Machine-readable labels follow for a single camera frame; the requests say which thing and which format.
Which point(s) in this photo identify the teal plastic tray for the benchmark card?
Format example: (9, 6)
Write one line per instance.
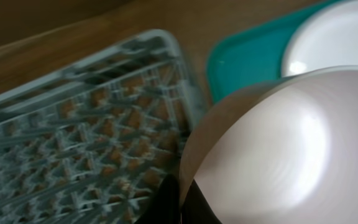
(254, 55)

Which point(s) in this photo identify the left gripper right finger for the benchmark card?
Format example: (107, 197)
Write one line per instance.
(196, 209)

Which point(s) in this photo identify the large white plate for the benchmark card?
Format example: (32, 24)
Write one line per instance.
(329, 38)

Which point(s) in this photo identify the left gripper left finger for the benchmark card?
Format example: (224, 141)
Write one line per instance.
(164, 207)

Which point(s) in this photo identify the grey plastic dish rack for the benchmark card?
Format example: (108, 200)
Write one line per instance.
(92, 141)

